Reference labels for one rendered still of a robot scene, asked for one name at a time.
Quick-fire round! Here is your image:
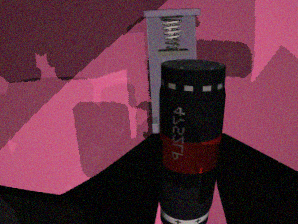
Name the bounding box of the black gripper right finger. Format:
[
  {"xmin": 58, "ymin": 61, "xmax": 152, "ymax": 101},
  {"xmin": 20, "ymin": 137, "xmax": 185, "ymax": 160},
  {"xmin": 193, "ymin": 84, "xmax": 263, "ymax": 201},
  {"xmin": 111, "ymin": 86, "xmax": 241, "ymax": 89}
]
[{"xmin": 216, "ymin": 133, "xmax": 298, "ymax": 224}]

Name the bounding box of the black cylindrical battery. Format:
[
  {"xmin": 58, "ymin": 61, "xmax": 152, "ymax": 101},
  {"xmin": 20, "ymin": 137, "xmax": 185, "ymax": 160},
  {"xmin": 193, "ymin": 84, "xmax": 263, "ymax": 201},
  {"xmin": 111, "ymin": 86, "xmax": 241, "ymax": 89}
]
[{"xmin": 160, "ymin": 59, "xmax": 226, "ymax": 224}]

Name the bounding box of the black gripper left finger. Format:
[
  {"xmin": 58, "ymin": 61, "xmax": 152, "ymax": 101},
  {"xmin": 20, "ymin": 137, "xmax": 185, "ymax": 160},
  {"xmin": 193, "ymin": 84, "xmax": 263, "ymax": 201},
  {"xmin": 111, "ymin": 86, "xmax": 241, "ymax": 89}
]
[{"xmin": 0, "ymin": 133, "xmax": 164, "ymax": 224}]

